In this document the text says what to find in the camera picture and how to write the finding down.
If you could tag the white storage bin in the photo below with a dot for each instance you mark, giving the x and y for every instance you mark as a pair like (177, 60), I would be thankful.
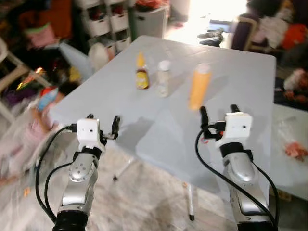
(149, 21)

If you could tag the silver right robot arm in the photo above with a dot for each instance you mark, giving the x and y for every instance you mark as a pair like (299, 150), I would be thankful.
(240, 173)

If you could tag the white low table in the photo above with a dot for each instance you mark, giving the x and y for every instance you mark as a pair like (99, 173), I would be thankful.
(288, 178)

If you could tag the white plastic chair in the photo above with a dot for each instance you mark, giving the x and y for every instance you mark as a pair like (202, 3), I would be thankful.
(12, 61)

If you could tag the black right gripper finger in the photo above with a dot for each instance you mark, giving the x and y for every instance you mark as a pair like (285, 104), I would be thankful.
(235, 109)
(204, 116)

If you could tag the white plastic drawer cabinet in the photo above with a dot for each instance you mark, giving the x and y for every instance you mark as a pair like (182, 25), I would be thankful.
(98, 26)

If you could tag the orange cloth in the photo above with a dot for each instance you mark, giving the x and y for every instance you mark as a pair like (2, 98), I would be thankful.
(294, 36)

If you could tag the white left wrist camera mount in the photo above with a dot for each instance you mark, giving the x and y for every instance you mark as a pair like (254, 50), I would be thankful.
(89, 132)

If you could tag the purple chair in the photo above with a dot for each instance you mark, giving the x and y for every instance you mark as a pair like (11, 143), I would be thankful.
(238, 33)

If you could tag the grey folding table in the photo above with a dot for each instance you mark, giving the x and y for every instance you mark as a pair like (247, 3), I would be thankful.
(231, 82)

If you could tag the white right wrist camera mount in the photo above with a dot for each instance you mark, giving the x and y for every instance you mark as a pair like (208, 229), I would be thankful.
(236, 127)

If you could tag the orange juice bottle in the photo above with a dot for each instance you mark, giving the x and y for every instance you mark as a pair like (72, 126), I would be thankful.
(199, 89)

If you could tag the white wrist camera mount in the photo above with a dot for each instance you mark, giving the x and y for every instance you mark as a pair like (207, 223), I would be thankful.
(236, 127)
(89, 132)

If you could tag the child in white shirt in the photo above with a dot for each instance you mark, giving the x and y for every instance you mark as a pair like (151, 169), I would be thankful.
(292, 79)

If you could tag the person in pink clothes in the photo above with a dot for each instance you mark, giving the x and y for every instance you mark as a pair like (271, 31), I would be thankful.
(36, 130)

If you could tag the pink and green bag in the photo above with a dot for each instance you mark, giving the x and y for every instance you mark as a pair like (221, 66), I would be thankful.
(41, 34)

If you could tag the clear plastic bag red contents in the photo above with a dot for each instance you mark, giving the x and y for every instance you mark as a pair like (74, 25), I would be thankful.
(294, 149)

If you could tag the pale bottle white cap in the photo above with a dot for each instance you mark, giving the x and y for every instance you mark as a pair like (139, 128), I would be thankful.
(163, 82)

